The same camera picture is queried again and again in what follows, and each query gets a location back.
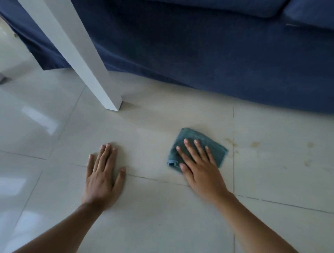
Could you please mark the person's right hand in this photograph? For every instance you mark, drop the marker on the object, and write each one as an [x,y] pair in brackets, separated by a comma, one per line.
[206,177]

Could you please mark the person's left hand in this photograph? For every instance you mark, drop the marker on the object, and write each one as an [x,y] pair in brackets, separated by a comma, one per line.
[100,182]

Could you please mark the person's right middle finger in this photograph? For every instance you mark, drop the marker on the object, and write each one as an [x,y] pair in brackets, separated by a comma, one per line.
[193,150]

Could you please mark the person's left thumb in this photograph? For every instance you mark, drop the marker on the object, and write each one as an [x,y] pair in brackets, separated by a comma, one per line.
[119,179]

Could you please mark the person's left middle finger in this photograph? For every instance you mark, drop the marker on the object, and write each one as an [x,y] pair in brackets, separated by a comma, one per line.
[106,156]

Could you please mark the person's right thumb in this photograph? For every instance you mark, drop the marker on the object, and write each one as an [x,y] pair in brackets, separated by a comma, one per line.
[187,174]

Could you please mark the person's right little finger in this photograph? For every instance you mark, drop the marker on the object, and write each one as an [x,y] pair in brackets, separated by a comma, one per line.
[212,155]

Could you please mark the person's left little finger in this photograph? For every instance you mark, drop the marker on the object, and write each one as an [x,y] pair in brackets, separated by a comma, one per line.
[90,164]

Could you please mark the teal cleaning cloth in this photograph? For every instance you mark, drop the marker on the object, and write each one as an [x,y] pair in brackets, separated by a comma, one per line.
[188,135]

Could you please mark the person's left forearm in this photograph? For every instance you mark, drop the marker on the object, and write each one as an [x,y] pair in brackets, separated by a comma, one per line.
[65,229]

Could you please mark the person's right forearm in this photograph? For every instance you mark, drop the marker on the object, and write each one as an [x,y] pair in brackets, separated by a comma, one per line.
[255,226]

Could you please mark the blue fabric sofa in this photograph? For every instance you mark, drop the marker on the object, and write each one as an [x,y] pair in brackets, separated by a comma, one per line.
[187,52]

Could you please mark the white table leg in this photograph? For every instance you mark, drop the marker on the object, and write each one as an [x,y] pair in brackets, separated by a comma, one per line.
[78,53]

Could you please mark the blue sofa seat cushion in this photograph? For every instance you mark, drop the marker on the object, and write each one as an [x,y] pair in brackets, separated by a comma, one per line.
[229,6]
[310,11]

